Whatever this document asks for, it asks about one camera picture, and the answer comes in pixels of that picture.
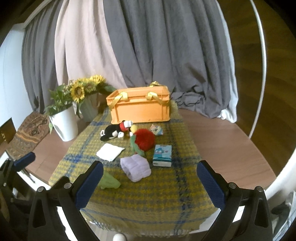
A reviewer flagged white cloth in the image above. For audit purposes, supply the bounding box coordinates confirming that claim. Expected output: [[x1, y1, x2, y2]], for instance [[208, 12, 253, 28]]
[[96, 143, 125, 162]]

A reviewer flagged blue cartoon tissue pack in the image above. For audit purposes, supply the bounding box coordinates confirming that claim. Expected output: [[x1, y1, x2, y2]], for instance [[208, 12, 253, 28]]
[[152, 145, 171, 167]]

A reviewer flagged black mouse plush toy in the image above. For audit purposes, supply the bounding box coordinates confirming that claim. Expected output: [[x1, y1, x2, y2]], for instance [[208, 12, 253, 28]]
[[100, 120, 133, 142]]

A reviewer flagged red green fuzzy plush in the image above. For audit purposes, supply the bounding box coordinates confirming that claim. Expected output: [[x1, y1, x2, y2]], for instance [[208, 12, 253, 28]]
[[130, 128, 156, 157]]

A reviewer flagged patterned brown cushion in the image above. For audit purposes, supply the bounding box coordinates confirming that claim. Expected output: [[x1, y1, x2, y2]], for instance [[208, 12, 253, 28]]
[[6, 111, 49, 160]]

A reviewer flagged white flower pot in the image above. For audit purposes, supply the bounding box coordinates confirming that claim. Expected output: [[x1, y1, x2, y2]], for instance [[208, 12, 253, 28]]
[[49, 106, 78, 142]]

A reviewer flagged lavender rolled towel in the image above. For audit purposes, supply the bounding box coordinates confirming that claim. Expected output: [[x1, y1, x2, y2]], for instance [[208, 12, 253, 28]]
[[120, 154, 152, 182]]

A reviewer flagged green leafy plant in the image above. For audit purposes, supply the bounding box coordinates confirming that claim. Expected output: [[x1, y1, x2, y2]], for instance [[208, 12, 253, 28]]
[[44, 83, 75, 135]]

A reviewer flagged grey ribbed vase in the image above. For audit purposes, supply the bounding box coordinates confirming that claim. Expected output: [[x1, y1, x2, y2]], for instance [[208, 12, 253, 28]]
[[80, 93, 98, 122]]

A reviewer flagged small yellow plush toy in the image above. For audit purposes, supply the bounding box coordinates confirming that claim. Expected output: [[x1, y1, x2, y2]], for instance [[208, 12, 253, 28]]
[[129, 125, 137, 137]]

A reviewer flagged small pastel plush toy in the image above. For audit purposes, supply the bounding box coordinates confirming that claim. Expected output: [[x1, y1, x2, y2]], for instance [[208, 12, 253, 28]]
[[149, 124, 164, 136]]

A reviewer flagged sunflower bouquet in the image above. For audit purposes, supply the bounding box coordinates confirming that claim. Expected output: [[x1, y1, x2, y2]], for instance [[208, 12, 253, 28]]
[[65, 75, 116, 103]]

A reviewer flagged white hoop tube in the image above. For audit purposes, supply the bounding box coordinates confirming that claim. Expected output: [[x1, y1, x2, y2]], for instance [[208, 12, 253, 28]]
[[247, 0, 268, 139]]

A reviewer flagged orange plastic storage crate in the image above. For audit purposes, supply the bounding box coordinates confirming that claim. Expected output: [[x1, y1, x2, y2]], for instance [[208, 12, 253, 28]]
[[106, 81, 170, 124]]

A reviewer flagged pale pink curtain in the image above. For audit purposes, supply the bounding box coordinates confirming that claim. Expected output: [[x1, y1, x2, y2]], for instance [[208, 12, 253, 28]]
[[54, 1, 126, 89]]

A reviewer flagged grey curtain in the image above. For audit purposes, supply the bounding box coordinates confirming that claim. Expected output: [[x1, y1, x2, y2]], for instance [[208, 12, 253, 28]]
[[22, 1, 238, 123]]

